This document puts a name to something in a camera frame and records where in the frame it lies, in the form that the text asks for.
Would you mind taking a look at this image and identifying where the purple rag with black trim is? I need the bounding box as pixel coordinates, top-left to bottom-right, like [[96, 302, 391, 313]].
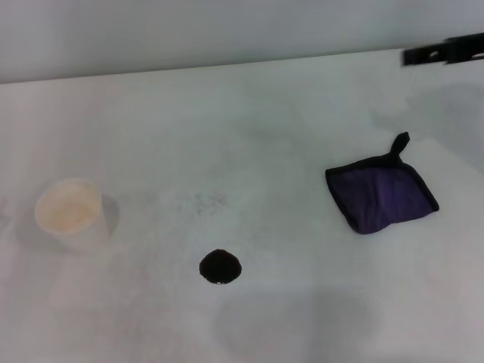
[[324, 131, 440, 236]]

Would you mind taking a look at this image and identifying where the white paper cup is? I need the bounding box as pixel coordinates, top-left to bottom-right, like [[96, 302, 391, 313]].
[[34, 177, 120, 255]]

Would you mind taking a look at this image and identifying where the black water stain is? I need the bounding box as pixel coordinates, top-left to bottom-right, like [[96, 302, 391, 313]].
[[198, 248, 243, 285]]

